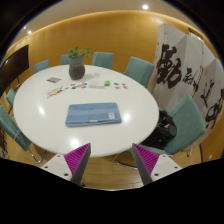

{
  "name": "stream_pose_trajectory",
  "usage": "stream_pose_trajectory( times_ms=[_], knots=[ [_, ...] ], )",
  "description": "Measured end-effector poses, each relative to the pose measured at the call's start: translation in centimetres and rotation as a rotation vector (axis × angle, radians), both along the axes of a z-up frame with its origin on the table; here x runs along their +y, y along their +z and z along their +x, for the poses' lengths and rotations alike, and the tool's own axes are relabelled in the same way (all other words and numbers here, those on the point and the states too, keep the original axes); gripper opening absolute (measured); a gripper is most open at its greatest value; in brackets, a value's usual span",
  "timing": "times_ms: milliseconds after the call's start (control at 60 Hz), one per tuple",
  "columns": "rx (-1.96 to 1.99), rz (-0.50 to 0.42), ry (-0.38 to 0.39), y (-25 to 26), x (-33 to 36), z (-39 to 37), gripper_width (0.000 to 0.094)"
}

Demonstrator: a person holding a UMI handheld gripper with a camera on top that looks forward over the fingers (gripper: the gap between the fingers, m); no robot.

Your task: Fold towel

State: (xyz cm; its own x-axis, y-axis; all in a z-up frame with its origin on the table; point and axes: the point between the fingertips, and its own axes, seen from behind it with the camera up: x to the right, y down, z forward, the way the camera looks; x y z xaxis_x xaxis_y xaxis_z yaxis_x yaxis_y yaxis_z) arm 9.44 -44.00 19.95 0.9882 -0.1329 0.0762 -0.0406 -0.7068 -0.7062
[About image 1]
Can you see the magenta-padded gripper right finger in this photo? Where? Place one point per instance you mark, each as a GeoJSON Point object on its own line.
{"type": "Point", "coordinates": [147, 160]}

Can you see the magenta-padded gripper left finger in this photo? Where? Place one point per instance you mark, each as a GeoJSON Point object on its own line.
{"type": "Point", "coordinates": [75, 160]}

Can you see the blue towel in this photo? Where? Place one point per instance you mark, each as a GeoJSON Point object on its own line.
{"type": "Point", "coordinates": [92, 114]}

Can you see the black bag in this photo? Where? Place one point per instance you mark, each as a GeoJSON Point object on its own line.
{"type": "Point", "coordinates": [163, 130]}

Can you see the group of teal chairs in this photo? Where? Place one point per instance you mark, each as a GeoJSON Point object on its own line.
{"type": "Point", "coordinates": [186, 123]}

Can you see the colourful sticker sheet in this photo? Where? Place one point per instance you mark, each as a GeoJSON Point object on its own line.
{"type": "Point", "coordinates": [54, 92]}

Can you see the white flat box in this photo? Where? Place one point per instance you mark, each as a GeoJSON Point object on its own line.
{"type": "Point", "coordinates": [96, 85]}

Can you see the grey card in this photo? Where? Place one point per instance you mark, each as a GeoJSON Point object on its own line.
{"type": "Point", "coordinates": [54, 80]}

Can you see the small green object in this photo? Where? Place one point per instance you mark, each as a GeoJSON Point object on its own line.
{"type": "Point", "coordinates": [107, 83]}

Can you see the potted plant in grey pot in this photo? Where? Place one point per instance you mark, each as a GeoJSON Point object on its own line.
{"type": "Point", "coordinates": [76, 68]}

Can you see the white calligraphy folding screen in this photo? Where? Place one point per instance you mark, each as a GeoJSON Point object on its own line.
{"type": "Point", "coordinates": [180, 63]}

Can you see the ceiling spot lights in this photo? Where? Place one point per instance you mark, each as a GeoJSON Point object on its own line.
{"type": "Point", "coordinates": [145, 6]}

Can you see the black wall screen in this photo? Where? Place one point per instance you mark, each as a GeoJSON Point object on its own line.
{"type": "Point", "coordinates": [12, 68]}

